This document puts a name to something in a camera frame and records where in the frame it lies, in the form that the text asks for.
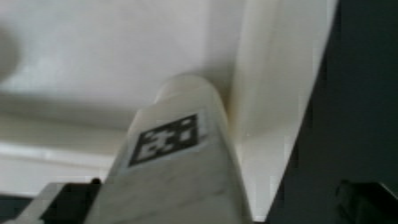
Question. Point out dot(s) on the white leg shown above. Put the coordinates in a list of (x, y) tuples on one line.
[(174, 181)]

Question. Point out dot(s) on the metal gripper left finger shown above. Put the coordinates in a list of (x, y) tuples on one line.
[(60, 205)]

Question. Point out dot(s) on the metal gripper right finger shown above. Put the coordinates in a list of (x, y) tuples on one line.
[(366, 203)]

